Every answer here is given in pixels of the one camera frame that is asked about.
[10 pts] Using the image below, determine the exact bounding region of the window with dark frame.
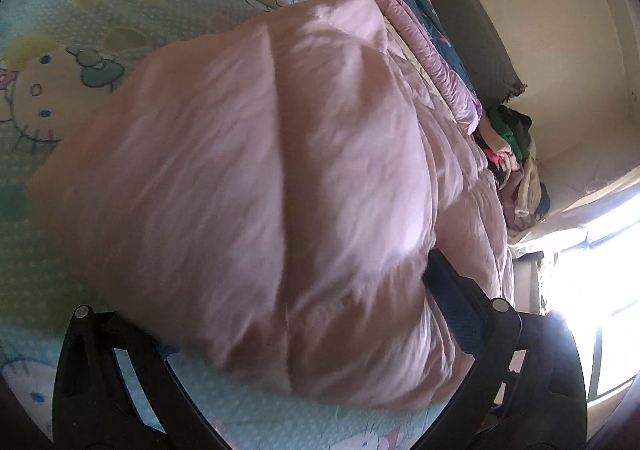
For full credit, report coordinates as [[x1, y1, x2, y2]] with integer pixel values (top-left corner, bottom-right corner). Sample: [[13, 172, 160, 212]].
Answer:
[[542, 226, 639, 402]]

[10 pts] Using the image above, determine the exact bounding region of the cream curtain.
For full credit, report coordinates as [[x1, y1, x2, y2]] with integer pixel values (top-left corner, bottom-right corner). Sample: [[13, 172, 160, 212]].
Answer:
[[509, 167, 639, 259]]

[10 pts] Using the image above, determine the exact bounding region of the light blue Hello Kitty sheet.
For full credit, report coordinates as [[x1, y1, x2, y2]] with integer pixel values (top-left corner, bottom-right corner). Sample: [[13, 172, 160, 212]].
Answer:
[[0, 0, 452, 450]]

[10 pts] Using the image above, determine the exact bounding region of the dark green headboard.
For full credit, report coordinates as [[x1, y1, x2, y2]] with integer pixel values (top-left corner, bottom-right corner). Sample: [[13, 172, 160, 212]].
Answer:
[[431, 0, 526, 108]]

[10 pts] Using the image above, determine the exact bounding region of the pink quilted jacket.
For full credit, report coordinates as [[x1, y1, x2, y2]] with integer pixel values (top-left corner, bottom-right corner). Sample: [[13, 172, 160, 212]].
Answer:
[[26, 0, 513, 409]]

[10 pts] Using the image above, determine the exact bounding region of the pile of mixed clothes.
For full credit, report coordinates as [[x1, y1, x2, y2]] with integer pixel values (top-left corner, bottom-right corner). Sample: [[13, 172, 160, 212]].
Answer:
[[474, 105, 551, 233]]

